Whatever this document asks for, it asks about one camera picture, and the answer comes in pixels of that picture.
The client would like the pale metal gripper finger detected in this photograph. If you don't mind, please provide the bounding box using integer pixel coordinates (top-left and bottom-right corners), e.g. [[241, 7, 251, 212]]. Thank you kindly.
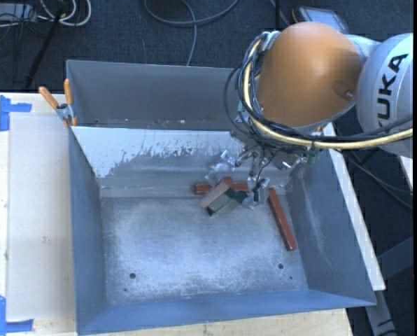
[[242, 176, 271, 211], [204, 148, 239, 186]]

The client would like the dark green flat block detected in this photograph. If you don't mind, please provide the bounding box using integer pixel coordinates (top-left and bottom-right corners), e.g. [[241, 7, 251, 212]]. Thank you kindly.
[[206, 187, 248, 218]]

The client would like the red-brown flat block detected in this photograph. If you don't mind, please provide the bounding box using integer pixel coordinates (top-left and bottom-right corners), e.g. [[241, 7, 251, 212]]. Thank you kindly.
[[199, 176, 235, 209], [195, 182, 250, 196], [267, 187, 298, 252]]

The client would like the grey metal bin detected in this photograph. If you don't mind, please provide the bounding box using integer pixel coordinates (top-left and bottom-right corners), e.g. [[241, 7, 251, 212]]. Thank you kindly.
[[65, 59, 378, 336]]

